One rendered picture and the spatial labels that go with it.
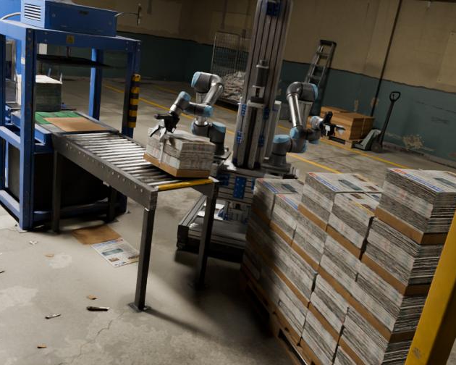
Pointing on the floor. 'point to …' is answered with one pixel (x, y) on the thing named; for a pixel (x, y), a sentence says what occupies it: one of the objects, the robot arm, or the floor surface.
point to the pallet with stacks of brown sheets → (340, 116)
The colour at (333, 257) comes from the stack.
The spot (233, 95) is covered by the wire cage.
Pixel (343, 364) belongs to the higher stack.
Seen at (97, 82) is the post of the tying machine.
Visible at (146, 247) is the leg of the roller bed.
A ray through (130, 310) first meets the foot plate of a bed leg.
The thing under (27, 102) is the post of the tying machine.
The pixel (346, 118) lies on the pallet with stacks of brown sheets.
